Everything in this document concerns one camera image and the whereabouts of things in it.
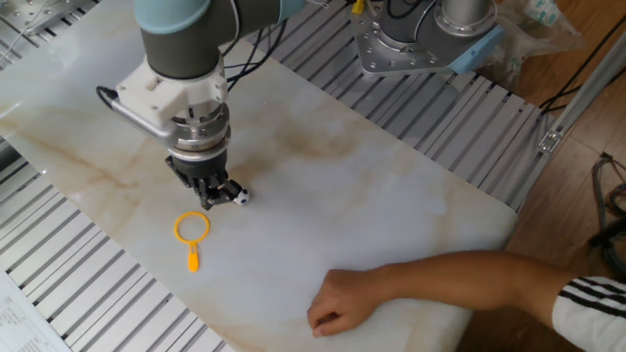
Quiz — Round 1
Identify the grey floor cable bundle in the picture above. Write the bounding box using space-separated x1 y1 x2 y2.
589 154 626 276

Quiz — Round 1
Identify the perforated metal plate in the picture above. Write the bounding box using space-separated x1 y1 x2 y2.
0 0 97 36

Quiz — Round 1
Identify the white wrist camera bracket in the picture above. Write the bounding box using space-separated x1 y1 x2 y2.
115 56 229 129

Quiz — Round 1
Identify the aluminium frame beam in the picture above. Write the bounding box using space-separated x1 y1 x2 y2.
508 28 626 212

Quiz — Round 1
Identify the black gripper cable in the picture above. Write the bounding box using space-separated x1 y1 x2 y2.
222 19 290 92

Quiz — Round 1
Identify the white black striped sleeve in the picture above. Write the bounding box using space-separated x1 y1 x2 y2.
551 276 626 352

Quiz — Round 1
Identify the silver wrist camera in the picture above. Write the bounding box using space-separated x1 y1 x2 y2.
110 97 175 144

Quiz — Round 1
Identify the glossy marble pattern mat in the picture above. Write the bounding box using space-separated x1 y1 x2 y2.
0 0 519 352

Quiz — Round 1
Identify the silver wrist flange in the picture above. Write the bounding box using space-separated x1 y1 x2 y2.
168 100 232 161

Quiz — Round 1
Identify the yellow bubble ring wand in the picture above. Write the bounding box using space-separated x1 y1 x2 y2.
173 210 211 274

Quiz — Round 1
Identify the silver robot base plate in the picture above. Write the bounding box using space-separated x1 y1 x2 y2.
349 0 454 77

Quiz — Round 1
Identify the clear plastic bag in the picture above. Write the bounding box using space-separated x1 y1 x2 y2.
488 0 587 85

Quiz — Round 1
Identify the person's bare hand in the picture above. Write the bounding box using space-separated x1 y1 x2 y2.
306 267 392 338

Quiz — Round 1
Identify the white printed paper sheet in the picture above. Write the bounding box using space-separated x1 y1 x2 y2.
0 271 73 352

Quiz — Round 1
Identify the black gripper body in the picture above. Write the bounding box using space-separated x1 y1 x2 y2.
164 149 230 195

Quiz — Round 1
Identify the person's bare forearm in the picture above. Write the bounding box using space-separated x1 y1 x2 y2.
376 249 576 327

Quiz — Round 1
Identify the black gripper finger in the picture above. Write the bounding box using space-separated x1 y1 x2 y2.
218 178 245 196
195 178 235 212

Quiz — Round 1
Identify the black floor cable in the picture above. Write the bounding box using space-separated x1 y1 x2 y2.
537 14 626 114

